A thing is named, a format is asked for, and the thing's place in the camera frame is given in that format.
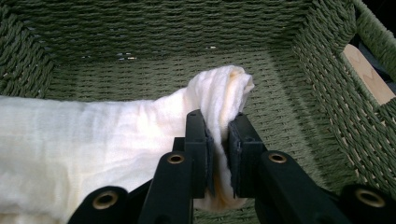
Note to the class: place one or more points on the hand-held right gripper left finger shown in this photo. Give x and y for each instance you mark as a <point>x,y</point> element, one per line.
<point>200,161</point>

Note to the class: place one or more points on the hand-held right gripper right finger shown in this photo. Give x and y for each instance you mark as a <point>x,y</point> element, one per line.
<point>246,161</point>

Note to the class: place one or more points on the white cloth with brown print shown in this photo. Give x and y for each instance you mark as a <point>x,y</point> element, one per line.
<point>77,140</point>

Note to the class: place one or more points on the green woven basket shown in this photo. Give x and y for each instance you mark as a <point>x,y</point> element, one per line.
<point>280,37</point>

